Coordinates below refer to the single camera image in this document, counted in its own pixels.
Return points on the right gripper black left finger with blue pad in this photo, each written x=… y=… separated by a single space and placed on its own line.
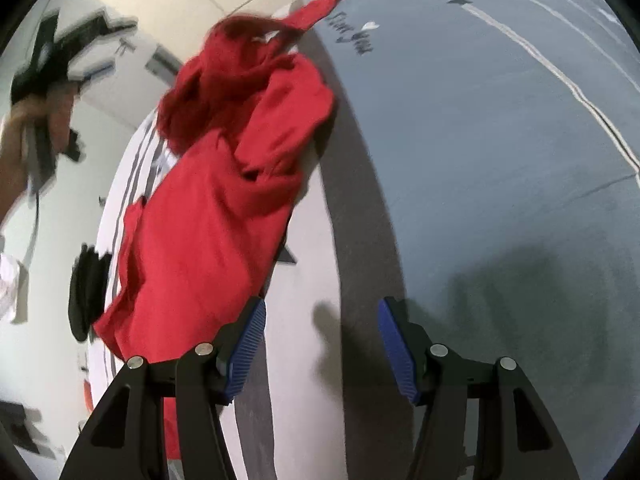
x=124 y=437

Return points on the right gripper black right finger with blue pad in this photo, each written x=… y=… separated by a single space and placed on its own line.
x=484 y=419

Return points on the red garment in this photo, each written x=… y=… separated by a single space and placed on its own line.
x=238 y=118

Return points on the person's left hand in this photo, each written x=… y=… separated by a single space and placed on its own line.
x=56 y=110

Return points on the blue-grey striped quilt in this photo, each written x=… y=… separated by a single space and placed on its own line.
x=483 y=165

